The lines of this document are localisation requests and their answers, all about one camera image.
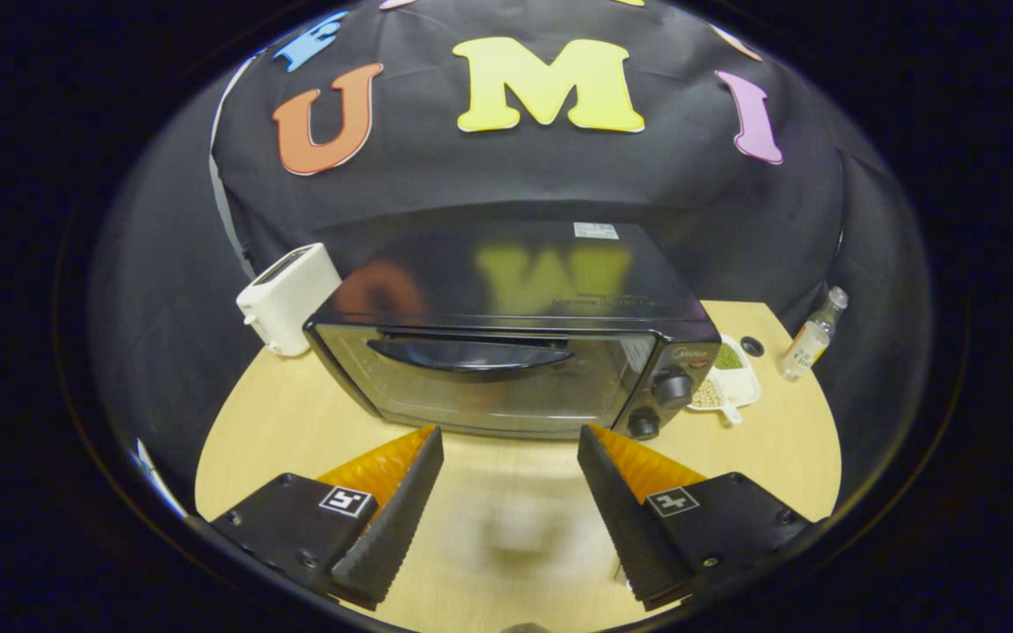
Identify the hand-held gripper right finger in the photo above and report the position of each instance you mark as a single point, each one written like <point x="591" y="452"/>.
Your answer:
<point x="625" y="519"/>

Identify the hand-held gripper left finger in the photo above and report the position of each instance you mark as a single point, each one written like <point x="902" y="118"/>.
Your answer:
<point x="401" y="519"/>

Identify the black toaster oven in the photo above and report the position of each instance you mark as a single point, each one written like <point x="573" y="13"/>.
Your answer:
<point x="506" y="290"/>

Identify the white bread toaster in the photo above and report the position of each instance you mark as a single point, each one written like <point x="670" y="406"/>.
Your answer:
<point x="287" y="299"/>

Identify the pile of pale beans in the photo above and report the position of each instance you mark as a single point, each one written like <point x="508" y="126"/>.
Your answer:
<point x="707" y="394"/>

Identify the white divided dish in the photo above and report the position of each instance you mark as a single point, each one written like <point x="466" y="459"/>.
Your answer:
<point x="739" y="382"/>

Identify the pile of green beans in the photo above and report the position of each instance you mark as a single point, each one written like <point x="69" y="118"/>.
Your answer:
<point x="728" y="356"/>

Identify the black round table grommet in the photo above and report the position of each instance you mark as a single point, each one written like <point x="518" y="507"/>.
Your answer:
<point x="752" y="345"/>

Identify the clear glass bottle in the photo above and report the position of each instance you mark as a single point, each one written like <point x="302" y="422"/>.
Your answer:
<point x="805" y="347"/>

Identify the white and blue papers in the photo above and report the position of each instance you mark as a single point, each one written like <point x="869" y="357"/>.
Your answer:
<point x="155" y="475"/>

